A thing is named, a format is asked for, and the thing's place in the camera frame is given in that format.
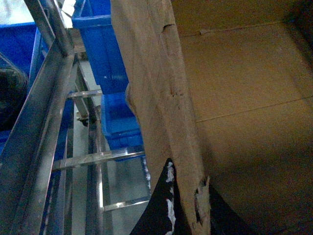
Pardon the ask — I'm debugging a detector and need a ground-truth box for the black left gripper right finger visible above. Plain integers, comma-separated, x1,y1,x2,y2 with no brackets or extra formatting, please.
209,185,259,235

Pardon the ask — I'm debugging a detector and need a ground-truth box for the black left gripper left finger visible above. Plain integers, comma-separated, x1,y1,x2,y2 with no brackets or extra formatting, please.
131,158,191,235

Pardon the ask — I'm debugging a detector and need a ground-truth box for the brown cardboard box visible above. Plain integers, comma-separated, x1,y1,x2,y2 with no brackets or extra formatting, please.
111,0,313,235

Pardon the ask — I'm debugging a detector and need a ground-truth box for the blue plastic bin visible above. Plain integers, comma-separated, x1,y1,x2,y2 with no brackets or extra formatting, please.
100,92,145,162
72,0,128,94
0,22,48,84

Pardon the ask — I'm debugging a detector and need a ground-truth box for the stainless steel shelf frame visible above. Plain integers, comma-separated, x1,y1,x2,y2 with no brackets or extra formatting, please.
0,0,150,235

